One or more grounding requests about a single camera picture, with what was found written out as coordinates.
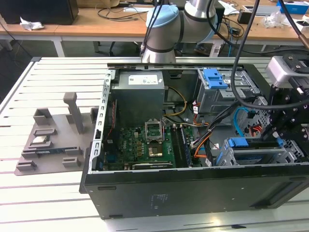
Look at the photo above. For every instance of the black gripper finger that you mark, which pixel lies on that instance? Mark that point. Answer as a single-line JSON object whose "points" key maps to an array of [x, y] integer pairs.
{"points": [[274, 104], [293, 134]]}

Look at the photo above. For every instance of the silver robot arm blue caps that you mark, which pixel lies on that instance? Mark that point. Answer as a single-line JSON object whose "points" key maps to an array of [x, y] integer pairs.
{"points": [[169, 36]]}

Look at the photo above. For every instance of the metal disk bay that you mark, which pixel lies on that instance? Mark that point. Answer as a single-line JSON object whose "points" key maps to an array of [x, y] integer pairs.
{"points": [[265, 151]]}

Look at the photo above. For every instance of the metal drive cage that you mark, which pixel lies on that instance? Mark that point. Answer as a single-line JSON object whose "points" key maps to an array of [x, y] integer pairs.
{"points": [[210, 101]]}

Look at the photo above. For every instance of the blue plastic drive latch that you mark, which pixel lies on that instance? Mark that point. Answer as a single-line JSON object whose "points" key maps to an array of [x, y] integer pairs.
{"points": [[213, 79]]}

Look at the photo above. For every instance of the white power strip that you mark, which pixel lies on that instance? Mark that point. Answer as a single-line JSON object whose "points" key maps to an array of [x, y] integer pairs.
{"points": [[215, 50]]}

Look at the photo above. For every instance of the white box black inlay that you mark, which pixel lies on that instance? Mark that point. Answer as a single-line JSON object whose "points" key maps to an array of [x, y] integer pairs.
{"points": [[303, 24]]}

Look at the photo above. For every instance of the crumpled clear plastic bag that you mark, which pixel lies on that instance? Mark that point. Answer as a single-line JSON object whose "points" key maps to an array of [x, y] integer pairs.
{"points": [[271, 20]]}

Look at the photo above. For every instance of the dark shoe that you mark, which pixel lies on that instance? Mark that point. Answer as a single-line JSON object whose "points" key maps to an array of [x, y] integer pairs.
{"points": [[202, 49]]}

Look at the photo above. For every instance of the small black container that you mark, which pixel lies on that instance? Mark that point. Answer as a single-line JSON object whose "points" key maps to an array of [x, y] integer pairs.
{"points": [[243, 17]]}

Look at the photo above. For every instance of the flat grey box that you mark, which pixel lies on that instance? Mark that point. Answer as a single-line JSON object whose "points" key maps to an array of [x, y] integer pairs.
{"points": [[268, 10]]}

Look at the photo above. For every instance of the blue cardboard box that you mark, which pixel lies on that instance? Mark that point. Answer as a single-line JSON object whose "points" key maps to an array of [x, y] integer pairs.
{"points": [[295, 8]]}

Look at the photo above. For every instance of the installed RAM stick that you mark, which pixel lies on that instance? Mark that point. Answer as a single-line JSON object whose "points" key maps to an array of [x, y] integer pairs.
{"points": [[186, 147]]}

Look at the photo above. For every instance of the black RAM slot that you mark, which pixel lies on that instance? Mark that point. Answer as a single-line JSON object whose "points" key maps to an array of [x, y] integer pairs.
{"points": [[177, 145]]}

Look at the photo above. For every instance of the white paper sheets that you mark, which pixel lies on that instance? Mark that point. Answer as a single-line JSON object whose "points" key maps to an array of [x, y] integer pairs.
{"points": [[227, 7]]}

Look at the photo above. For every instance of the CPU socket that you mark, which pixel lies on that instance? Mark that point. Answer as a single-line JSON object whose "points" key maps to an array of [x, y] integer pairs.
{"points": [[155, 151]]}

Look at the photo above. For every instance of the grey power supply unit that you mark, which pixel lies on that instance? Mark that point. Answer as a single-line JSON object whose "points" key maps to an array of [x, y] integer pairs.
{"points": [[137, 96]]}

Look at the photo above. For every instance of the black graphics card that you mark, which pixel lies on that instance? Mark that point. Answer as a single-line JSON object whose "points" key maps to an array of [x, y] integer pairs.
{"points": [[152, 165]]}

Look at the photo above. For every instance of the black open PC case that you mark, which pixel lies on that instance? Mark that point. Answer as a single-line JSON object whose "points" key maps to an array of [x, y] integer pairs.
{"points": [[169, 193]]}

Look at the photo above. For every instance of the green motherboard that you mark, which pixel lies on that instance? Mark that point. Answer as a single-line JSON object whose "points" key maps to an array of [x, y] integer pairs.
{"points": [[130, 145]]}

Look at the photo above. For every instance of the grey parts rack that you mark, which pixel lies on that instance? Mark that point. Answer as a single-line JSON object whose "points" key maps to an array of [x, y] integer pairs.
{"points": [[58, 142]]}

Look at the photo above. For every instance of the RAM stick blue label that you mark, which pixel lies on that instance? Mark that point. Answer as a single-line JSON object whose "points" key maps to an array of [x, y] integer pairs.
{"points": [[51, 151]]}

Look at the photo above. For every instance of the silver CPU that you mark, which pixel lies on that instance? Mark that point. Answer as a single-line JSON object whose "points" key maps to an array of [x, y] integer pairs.
{"points": [[40, 140]]}

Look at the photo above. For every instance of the large black box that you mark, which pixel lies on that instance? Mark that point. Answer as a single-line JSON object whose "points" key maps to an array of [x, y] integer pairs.
{"points": [[36, 12]]}

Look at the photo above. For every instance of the crumpled white paper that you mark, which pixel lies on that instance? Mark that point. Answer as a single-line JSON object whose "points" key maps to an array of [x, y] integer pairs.
{"points": [[30, 24]]}

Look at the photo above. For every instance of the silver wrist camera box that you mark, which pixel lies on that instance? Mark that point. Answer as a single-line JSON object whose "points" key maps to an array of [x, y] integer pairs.
{"points": [[277, 71]]}

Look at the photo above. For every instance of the wooden desk white frame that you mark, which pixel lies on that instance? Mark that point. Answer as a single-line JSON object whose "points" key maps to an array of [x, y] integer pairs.
{"points": [[48, 29], [96, 26]]}

